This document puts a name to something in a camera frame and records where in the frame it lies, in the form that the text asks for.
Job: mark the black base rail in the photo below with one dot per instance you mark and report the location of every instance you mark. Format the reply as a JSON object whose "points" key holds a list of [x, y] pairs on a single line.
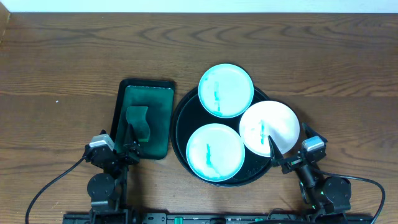
{"points": [[163, 218]]}

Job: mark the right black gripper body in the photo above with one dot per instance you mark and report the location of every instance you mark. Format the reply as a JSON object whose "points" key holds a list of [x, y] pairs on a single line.
{"points": [[291, 163]]}

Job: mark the green sponge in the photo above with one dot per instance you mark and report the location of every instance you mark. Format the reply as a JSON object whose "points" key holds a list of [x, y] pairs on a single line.
{"points": [[136, 119]]}

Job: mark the rectangular black sponge tray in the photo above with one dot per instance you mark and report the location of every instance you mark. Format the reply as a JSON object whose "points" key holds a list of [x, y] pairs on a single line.
{"points": [[158, 96]]}

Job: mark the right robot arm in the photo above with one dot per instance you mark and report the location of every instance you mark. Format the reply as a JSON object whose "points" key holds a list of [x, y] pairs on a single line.
{"points": [[329, 197]]}

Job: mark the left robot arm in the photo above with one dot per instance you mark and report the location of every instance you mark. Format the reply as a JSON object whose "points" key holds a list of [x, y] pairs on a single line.
{"points": [[108, 190]]}

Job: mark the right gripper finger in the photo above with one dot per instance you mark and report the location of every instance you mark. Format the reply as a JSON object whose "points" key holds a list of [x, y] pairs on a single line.
{"points": [[276, 155], [309, 132]]}

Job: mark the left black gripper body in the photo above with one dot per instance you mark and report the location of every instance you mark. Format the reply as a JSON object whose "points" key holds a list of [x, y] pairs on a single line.
{"points": [[121, 154]]}

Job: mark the white plate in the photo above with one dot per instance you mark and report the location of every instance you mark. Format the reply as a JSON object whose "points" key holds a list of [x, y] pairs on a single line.
{"points": [[269, 119]]}

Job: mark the mint plate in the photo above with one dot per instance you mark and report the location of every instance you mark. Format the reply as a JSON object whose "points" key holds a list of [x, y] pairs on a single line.
{"points": [[225, 90], [215, 152]]}

